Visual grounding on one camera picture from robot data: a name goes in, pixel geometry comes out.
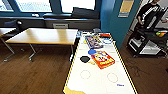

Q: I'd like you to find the blue round disc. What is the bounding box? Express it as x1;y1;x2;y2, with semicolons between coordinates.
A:
87;49;98;56

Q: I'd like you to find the colourful puzzle box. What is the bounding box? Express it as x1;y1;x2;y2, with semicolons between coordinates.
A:
84;34;105;50

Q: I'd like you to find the dark bowl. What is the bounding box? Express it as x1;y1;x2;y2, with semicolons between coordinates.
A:
79;55;92;64

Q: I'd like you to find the orange game box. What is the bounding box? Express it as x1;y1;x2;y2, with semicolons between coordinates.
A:
90;50;116;70

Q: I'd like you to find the small red item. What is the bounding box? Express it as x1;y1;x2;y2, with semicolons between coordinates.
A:
99;32;112;38

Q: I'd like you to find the grey bench vent panel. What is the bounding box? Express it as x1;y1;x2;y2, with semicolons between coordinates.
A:
53;22;69;29

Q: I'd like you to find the dark bag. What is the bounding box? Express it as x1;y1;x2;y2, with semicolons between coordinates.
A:
71;6;101;19

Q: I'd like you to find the yellow edged white table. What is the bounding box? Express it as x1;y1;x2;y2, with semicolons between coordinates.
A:
62;31;138;94

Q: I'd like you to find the pale long table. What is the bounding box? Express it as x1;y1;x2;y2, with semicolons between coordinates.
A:
5;27;79;63

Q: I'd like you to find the dark window bench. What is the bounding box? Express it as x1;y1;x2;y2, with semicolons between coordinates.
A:
0;12;102;31

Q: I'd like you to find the black wheeled cart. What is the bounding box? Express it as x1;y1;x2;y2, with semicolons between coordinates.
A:
126;26;168;58

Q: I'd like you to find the dark office chair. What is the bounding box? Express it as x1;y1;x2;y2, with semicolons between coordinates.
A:
3;19;25;34

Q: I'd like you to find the colourful toy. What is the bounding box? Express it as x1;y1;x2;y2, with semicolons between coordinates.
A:
155;31;167;38

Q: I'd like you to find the long wooden table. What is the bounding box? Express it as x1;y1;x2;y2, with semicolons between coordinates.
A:
0;27;17;54

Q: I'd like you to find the yellow wall sign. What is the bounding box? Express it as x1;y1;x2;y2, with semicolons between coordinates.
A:
118;0;135;18

